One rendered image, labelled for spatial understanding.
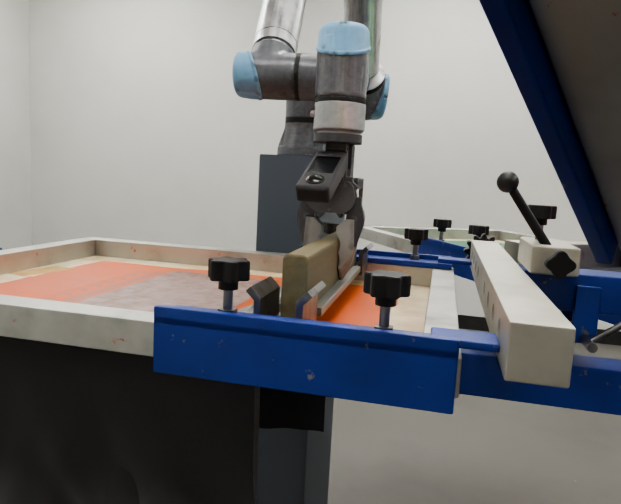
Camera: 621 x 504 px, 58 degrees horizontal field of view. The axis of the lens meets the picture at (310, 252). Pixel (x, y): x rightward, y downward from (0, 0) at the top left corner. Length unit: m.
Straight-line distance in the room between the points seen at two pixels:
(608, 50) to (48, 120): 5.72
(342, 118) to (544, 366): 0.46
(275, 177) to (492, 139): 3.32
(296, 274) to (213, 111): 4.45
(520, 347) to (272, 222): 1.06
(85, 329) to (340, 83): 0.46
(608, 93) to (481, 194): 4.34
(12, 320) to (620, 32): 0.63
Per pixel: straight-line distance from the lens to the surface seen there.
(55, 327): 0.67
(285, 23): 1.01
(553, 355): 0.49
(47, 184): 5.88
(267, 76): 0.93
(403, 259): 1.08
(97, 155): 5.56
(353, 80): 0.82
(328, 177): 0.75
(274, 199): 1.46
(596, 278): 0.81
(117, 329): 0.63
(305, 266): 0.63
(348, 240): 0.82
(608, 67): 0.27
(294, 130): 1.47
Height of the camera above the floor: 1.15
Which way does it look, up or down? 8 degrees down
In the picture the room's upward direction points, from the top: 3 degrees clockwise
